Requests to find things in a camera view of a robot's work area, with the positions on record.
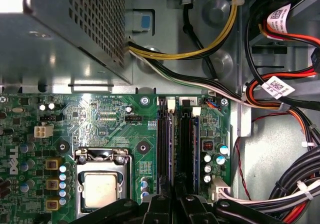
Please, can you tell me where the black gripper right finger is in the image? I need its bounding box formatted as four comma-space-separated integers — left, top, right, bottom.
174, 175, 285, 224

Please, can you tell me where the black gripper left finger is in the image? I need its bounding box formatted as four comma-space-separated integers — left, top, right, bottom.
74, 177, 174, 224

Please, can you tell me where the dark blue RAM stick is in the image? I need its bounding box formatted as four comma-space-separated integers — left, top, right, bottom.
166, 108, 176, 185

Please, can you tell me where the RAM slot with black clips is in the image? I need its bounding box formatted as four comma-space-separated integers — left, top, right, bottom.
179, 97, 193, 182
156, 95, 168, 196

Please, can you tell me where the RAM slot with white clips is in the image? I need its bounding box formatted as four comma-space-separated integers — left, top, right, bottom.
191, 106, 202, 197
166, 96, 176, 185

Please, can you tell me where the silver CPU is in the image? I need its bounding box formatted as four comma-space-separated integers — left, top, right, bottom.
83, 171, 119, 209

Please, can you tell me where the metal CPU socket cover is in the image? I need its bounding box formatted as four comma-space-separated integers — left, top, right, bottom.
74, 153, 129, 220

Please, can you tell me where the green motherboard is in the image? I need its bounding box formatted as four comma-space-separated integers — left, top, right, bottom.
0, 91, 233, 224

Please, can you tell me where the tall grey metal drive cage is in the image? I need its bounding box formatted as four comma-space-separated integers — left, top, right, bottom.
239, 0, 320, 70

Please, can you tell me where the black PC case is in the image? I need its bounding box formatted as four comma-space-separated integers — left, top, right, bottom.
0, 0, 320, 224

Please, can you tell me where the grey power supply unit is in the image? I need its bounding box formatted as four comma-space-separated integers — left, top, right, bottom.
0, 0, 134, 87

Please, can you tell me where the white wire connector plug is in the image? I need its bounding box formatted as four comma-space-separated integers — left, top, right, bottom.
210, 176, 233, 202

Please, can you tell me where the black cable bundle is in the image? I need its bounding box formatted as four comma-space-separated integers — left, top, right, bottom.
268, 145, 320, 224

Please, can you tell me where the black white power cable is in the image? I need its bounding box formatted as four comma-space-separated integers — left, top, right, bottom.
127, 49, 285, 110

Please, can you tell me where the red orange black wire bundle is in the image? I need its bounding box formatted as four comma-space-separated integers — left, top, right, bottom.
246, 68, 320, 147

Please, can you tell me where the thick black cable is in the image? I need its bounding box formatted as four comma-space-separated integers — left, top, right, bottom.
244, 0, 320, 111

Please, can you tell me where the thin black cable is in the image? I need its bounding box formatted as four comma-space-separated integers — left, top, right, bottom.
181, 0, 219, 81

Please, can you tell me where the yellow black power cable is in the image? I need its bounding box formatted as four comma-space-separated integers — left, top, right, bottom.
127, 0, 239, 60

